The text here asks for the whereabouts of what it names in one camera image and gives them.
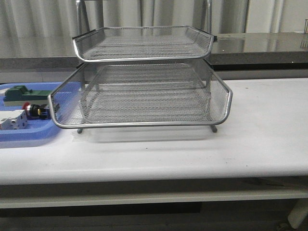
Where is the red emergency stop button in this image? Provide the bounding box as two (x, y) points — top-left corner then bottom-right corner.
(22, 102), (51, 120)

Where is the green limit switch module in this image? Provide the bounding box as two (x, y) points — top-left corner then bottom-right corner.
(3, 85), (51, 106)

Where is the blue plastic tray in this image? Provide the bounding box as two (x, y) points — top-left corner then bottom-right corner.
(0, 82), (61, 142)

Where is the silver metal rack frame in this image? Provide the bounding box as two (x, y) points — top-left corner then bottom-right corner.
(76, 0), (218, 134)

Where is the grey stone counter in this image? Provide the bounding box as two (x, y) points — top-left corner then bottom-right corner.
(0, 33), (308, 71)

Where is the white circuit breaker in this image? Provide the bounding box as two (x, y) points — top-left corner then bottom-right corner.
(0, 110), (28, 130)

